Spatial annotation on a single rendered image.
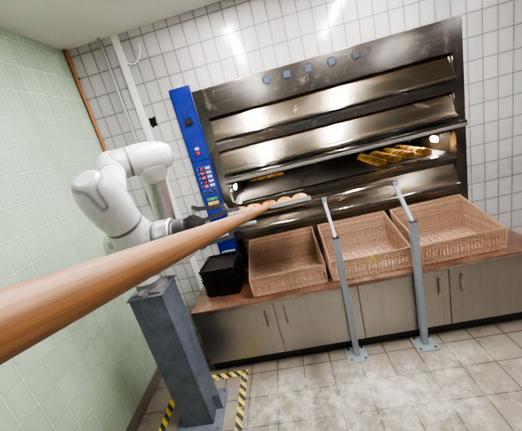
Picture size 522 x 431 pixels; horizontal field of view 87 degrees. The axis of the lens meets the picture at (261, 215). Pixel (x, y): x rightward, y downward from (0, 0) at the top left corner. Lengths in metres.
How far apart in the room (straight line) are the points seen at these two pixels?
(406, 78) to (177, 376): 2.54
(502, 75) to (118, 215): 2.63
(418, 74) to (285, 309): 1.94
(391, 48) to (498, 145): 1.11
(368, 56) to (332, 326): 1.95
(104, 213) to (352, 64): 1.99
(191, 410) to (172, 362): 0.39
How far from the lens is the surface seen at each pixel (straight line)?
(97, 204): 0.76
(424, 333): 2.38
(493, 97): 2.76
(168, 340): 1.85
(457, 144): 2.65
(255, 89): 2.26
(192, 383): 2.03
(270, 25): 2.34
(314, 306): 2.10
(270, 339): 2.26
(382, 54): 2.42
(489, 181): 2.85
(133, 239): 0.83
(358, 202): 2.40
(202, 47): 2.37
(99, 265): 0.20
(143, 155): 1.32
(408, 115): 2.46
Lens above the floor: 1.69
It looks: 16 degrees down
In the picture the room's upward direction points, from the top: 15 degrees counter-clockwise
